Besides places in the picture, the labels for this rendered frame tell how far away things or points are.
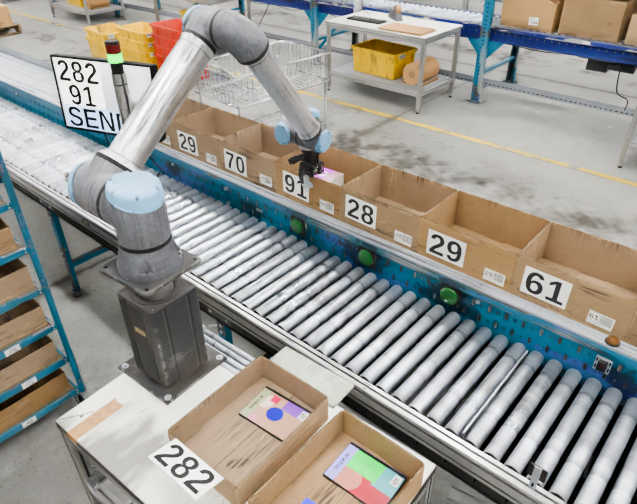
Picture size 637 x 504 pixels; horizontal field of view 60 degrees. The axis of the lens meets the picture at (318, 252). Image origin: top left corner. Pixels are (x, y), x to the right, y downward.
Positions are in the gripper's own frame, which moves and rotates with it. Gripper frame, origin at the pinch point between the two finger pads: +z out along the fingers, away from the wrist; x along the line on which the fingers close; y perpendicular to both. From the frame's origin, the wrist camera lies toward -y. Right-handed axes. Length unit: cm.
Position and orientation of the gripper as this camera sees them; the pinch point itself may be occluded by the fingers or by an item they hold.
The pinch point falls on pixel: (306, 188)
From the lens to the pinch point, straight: 249.5
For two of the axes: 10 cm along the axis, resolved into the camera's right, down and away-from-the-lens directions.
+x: 6.6, -4.3, 6.2
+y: 7.6, 3.6, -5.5
